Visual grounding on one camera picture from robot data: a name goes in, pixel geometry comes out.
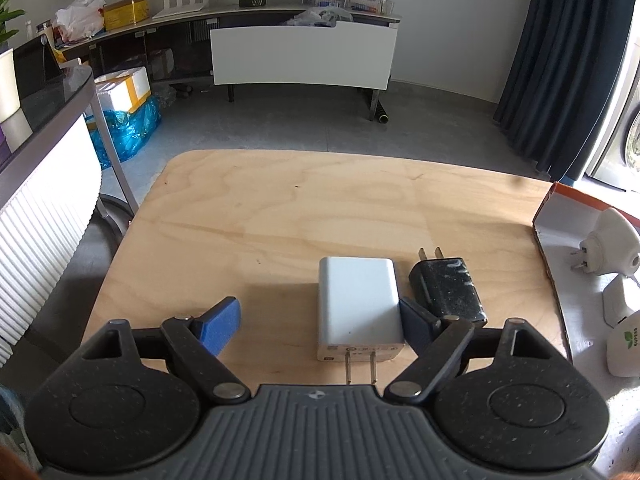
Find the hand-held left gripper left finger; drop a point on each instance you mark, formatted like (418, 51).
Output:
(220, 325)

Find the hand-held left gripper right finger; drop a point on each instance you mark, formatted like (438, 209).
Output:
(417, 330)

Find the black wall charger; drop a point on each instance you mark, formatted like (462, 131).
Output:
(447, 287)

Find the white wall charger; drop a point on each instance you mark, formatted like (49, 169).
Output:
(357, 305)

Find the orange cardboard box tray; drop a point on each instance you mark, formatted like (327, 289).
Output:
(590, 360)

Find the white cube USB charger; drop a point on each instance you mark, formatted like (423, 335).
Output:
(622, 302)

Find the white green-leaf plug-in vaporizer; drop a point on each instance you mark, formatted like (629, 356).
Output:
(625, 345)

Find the white teardrop plug-in vaporizer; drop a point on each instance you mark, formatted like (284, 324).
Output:
(612, 242)

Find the curved white ribbed counter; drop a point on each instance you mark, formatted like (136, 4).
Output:
(45, 220)

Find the blue plastic bag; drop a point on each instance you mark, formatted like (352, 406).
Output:
(125, 130)

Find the black roll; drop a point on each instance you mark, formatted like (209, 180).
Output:
(383, 112)

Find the white and yellow cardboard box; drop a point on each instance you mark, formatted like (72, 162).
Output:
(122, 90)

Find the silver washing machine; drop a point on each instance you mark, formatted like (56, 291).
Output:
(620, 135)

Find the white TV cabinet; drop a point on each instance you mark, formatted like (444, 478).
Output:
(300, 55)

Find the dark blue curtain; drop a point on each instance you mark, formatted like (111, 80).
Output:
(565, 60)

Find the white plant pot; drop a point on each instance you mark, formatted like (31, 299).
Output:
(7, 85)

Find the clear crumpled plastic bag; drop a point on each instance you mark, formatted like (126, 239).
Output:
(320, 16)

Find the yellow tin box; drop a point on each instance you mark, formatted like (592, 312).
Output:
(126, 12)

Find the clear plastic organizer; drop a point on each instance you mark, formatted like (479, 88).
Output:
(360, 2)

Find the white plastic bag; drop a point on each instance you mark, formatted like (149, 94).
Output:
(80, 17)

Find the leafy green potted plant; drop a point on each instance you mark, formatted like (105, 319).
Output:
(7, 15)

